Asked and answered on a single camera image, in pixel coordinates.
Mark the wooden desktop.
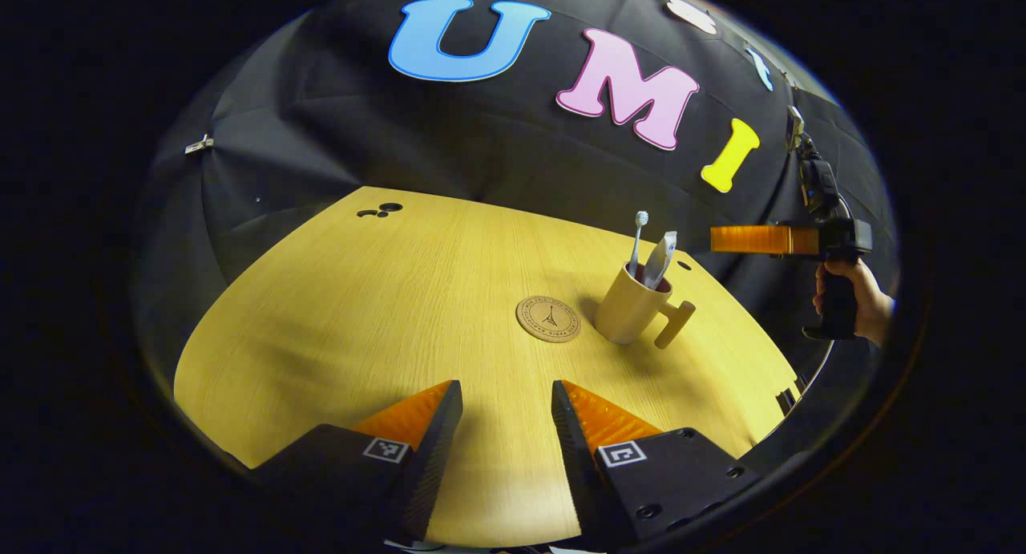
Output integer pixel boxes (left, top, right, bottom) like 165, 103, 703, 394
173, 186, 803, 549

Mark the white toothpaste tube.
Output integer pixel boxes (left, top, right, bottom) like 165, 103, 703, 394
642, 230, 679, 291

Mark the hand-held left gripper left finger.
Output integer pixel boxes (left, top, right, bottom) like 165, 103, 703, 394
247, 380, 465, 544

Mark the round wooden coaster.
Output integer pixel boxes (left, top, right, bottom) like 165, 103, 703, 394
515, 295, 583, 345

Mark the white toothbrush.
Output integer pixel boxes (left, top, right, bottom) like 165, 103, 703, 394
627, 210, 650, 281

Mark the beige cup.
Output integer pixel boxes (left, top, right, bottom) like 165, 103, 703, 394
594, 261, 697, 351

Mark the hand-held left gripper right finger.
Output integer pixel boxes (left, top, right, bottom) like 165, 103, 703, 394
551, 380, 764, 549

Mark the black backdrop cloth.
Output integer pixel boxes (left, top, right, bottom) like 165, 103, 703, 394
135, 0, 899, 459

